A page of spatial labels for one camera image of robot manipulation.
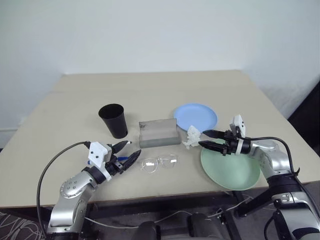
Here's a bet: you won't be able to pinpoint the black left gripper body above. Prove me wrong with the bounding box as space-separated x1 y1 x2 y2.
105 143 126 176

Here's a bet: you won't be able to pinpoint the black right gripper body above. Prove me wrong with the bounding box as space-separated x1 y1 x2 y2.
221 129 241 157

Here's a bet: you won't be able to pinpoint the black angled bar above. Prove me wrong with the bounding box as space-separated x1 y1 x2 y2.
234 193 275 218

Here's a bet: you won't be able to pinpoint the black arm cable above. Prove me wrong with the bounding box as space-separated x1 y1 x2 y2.
239 136 318 208
36 141 91 237

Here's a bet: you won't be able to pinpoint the light blue plate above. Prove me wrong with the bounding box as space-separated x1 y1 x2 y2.
173 102 219 133

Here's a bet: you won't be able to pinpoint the crumpled white tissue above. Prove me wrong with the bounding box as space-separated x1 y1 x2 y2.
181 125 202 150

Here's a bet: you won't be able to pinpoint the black plastic cup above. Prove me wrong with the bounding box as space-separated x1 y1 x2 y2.
98 103 129 140

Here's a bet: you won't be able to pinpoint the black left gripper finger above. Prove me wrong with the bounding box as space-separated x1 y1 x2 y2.
112 140 133 155
121 149 142 173

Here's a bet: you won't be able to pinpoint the clear frame glasses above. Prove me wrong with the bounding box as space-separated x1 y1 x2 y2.
140 154 179 174

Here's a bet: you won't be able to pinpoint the black partition panel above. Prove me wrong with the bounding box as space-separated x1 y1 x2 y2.
287 77 320 186

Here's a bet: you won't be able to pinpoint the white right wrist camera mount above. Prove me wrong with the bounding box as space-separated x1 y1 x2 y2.
229 114 247 155

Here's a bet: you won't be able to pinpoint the grey translucent open case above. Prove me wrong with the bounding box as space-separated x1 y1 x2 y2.
138 118 181 149

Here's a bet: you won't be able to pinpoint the white wall trunking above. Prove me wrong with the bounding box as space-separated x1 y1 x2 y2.
0 116 28 135

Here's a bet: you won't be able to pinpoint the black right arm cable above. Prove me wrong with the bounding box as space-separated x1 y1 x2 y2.
239 136 318 208

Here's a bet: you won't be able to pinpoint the light green plate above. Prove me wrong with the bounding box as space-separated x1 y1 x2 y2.
200 138 261 192

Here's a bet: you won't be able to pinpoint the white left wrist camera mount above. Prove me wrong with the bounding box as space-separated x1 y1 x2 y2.
87 141 113 180

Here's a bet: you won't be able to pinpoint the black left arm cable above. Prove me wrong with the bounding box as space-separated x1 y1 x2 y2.
36 141 91 237

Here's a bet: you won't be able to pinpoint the blue pen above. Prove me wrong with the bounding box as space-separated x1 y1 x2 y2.
86 155 130 166

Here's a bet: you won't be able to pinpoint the thin white cable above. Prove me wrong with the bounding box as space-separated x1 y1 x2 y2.
83 197 251 230

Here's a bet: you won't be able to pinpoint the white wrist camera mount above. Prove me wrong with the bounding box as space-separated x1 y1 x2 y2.
87 141 113 180
229 114 247 155

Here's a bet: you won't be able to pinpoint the black metal table frame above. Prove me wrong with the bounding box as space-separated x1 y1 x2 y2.
84 186 273 240

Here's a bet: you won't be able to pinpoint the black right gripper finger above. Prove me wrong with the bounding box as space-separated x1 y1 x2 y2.
197 140 227 155
201 129 226 140

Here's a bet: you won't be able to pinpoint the dark rounded shape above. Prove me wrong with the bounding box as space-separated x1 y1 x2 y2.
129 221 162 240

